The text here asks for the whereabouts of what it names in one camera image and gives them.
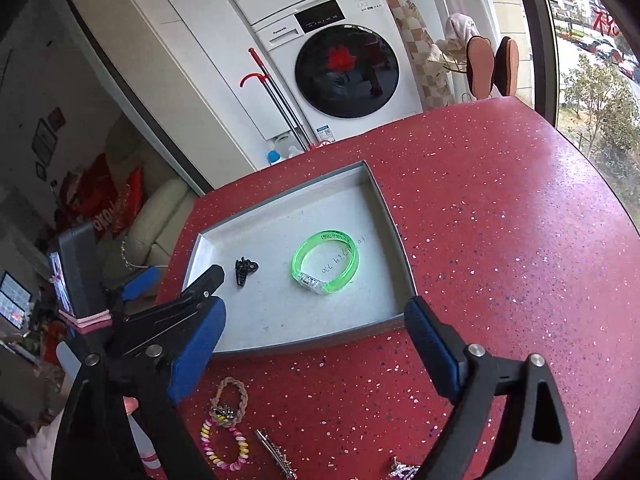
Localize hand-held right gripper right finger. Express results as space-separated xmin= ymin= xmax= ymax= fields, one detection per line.
xmin=404 ymin=296 xmax=578 ymax=480

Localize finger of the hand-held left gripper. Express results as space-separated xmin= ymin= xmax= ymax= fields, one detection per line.
xmin=107 ymin=266 xmax=162 ymax=311
xmin=177 ymin=264 xmax=226 ymax=306

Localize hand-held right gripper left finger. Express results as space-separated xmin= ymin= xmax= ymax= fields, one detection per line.
xmin=50 ymin=296 xmax=228 ymax=480

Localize black hair claw clip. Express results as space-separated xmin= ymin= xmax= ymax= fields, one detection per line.
xmin=234 ymin=256 xmax=260 ymax=288

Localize brown braided bracelet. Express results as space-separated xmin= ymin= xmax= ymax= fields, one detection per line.
xmin=209 ymin=376 xmax=249 ymax=428

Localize grey jewelry tray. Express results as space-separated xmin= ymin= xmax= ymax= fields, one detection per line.
xmin=182 ymin=160 xmax=418 ymax=356

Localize pink yellow spiral bracelet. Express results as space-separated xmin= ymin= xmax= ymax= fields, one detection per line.
xmin=201 ymin=417 xmax=249 ymax=471

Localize gold and silver jewellery pieces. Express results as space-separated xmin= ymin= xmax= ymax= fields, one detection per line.
xmin=387 ymin=456 xmax=421 ymax=480

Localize silver star hair clip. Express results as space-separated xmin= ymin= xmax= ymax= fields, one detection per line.
xmin=255 ymin=428 xmax=298 ymax=480

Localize beige sofa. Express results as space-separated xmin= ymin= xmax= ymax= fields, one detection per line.
xmin=107 ymin=115 xmax=196 ymax=281

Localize red printed cushion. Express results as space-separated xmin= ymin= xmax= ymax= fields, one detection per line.
xmin=92 ymin=167 xmax=146 ymax=238

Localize red blanket pile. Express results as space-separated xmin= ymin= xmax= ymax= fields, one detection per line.
xmin=55 ymin=152 xmax=123 ymax=231

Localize green translucent bangle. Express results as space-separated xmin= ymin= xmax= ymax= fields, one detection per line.
xmin=291 ymin=230 xmax=361 ymax=297

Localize white washing machine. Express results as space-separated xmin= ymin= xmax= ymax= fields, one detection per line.
xmin=250 ymin=0 xmax=426 ymax=145

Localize white cabinet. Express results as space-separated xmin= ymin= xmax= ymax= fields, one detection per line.
xmin=57 ymin=0 xmax=261 ymax=196

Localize brown slipper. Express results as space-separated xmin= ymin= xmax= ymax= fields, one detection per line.
xmin=466 ymin=36 xmax=496 ymax=101
xmin=492 ymin=36 xmax=519 ymax=97

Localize beige hat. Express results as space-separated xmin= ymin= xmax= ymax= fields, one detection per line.
xmin=427 ymin=40 xmax=463 ymax=73

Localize checkered cloth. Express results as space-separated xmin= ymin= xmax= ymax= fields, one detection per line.
xmin=387 ymin=0 xmax=453 ymax=111

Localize pale pink hat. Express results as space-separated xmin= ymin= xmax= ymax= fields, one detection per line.
xmin=444 ymin=12 xmax=478 ymax=48

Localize framed wall picture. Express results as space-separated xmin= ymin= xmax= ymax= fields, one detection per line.
xmin=31 ymin=119 xmax=57 ymax=166

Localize red handled mop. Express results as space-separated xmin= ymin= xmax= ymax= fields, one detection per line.
xmin=239 ymin=47 xmax=321 ymax=151

